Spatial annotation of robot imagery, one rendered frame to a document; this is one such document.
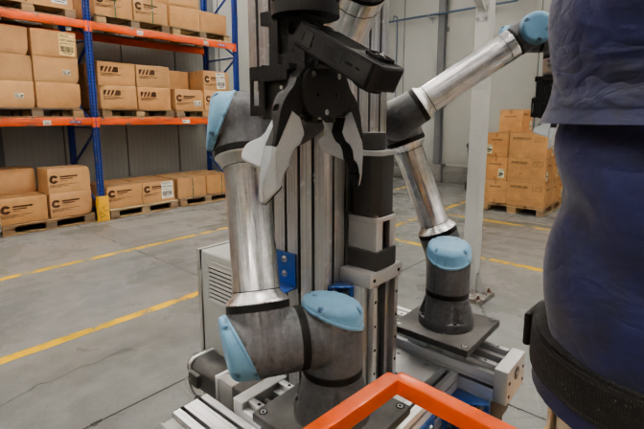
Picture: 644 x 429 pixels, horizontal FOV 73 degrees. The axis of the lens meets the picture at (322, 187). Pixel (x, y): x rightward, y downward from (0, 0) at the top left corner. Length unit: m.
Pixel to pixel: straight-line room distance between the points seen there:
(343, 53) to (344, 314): 0.51
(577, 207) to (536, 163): 7.48
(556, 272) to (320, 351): 0.50
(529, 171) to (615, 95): 7.57
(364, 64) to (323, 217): 0.63
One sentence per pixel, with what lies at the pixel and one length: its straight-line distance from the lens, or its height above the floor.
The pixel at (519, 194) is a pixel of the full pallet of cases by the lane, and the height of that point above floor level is 0.33.
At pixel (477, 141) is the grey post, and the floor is 1.40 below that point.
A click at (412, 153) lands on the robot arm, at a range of 1.30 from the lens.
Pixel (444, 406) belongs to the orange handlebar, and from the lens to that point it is 0.56.
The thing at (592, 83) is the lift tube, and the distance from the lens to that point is 0.38.
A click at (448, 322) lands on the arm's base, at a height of 1.07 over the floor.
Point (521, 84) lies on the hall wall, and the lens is 10.80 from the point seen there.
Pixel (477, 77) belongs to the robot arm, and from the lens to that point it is 1.19.
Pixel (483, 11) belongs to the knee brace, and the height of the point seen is 2.46.
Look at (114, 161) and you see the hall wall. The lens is 9.17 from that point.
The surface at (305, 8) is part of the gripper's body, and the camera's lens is 0.46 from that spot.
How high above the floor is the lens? 1.60
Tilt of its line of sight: 9 degrees down
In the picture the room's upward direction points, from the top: straight up
